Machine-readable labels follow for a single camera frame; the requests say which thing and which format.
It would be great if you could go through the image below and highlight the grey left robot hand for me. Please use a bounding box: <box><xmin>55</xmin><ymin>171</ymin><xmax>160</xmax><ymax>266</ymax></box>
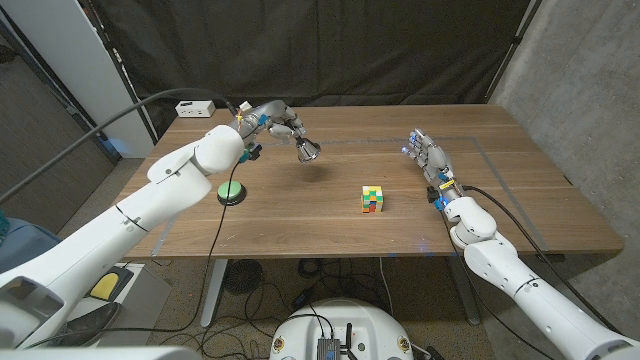
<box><xmin>238</xmin><ymin>99</ymin><xmax>308</xmax><ymax>146</ymax></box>

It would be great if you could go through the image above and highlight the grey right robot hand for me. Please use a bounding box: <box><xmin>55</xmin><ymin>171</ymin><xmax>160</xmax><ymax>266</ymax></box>
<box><xmin>401</xmin><ymin>127</ymin><xmax>455</xmax><ymax>186</ymax></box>

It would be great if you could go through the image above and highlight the silver handbell with black handle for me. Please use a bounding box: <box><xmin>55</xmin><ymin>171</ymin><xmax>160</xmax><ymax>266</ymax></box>
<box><xmin>294</xmin><ymin>135</ymin><xmax>322</xmax><ymax>165</ymax></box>

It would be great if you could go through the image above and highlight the green push button black base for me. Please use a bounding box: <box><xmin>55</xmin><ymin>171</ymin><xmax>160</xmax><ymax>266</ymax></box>
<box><xmin>216</xmin><ymin>180</ymin><xmax>248</xmax><ymax>207</ymax></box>

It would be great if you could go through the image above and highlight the multicoloured puzzle cube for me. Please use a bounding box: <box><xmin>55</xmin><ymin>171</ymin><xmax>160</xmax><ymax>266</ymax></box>
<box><xmin>360</xmin><ymin>185</ymin><xmax>385</xmax><ymax>214</ymax></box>

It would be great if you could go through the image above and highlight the white power strip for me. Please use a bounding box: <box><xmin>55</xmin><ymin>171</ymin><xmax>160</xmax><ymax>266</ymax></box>
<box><xmin>174</xmin><ymin>99</ymin><xmax>217</xmax><ymax>119</ymax></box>

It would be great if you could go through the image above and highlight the black backdrop cloth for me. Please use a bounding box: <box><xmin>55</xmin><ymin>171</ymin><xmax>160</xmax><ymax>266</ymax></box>
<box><xmin>79</xmin><ymin>0</ymin><xmax>544</xmax><ymax>139</ymax></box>

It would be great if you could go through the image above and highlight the grey table leg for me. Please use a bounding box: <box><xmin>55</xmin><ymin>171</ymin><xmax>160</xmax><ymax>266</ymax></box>
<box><xmin>446</xmin><ymin>254</ymin><xmax>482</xmax><ymax>326</ymax></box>

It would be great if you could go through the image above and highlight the black backdrop stand pole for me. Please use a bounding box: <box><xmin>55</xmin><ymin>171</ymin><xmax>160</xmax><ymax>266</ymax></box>
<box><xmin>483</xmin><ymin>0</ymin><xmax>544</xmax><ymax>104</ymax></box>
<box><xmin>79</xmin><ymin>0</ymin><xmax>159</xmax><ymax>144</ymax></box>

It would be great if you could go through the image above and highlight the round black fan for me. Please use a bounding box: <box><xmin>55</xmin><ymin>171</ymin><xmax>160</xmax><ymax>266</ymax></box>
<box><xmin>223</xmin><ymin>258</ymin><xmax>264</xmax><ymax>296</ymax></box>

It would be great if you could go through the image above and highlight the black power adapter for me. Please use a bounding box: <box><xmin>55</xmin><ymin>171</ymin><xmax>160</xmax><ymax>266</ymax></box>
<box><xmin>292</xmin><ymin>288</ymin><xmax>315</xmax><ymax>309</ymax></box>

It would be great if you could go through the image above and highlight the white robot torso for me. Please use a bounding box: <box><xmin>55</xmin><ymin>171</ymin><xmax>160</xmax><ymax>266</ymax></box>
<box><xmin>269</xmin><ymin>298</ymin><xmax>415</xmax><ymax>360</ymax></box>

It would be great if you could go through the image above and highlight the white table leg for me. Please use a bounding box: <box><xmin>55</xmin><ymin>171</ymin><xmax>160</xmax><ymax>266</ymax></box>
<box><xmin>200</xmin><ymin>258</ymin><xmax>230</xmax><ymax>329</ymax></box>

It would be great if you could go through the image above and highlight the white board panel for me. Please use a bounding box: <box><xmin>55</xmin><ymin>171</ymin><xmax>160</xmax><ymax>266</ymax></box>
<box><xmin>0</xmin><ymin>0</ymin><xmax>156</xmax><ymax>159</ymax></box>

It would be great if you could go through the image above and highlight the grey electronics box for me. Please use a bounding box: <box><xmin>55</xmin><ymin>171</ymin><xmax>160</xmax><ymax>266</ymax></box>
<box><xmin>316</xmin><ymin>337</ymin><xmax>342</xmax><ymax>360</ymax></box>

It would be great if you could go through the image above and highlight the white floor platform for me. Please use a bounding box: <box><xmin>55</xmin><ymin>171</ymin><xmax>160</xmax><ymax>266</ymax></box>
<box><xmin>64</xmin><ymin>262</ymin><xmax>174</xmax><ymax>349</ymax></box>

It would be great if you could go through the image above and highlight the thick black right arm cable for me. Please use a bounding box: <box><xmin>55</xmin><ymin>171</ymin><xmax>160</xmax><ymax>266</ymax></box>
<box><xmin>462</xmin><ymin>184</ymin><xmax>621</xmax><ymax>334</ymax></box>

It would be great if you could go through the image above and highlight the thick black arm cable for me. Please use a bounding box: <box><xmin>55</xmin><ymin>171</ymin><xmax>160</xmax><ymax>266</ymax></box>
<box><xmin>0</xmin><ymin>87</ymin><xmax>239</xmax><ymax>204</ymax></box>
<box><xmin>462</xmin><ymin>184</ymin><xmax>621</xmax><ymax>334</ymax></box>

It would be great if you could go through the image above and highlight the thin black left wrist cable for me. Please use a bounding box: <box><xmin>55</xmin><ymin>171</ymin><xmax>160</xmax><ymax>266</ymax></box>
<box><xmin>24</xmin><ymin>159</ymin><xmax>241</xmax><ymax>349</ymax></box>

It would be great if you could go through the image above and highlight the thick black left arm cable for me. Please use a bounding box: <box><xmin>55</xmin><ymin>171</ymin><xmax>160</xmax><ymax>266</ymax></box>
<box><xmin>0</xmin><ymin>87</ymin><xmax>239</xmax><ymax>204</ymax></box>

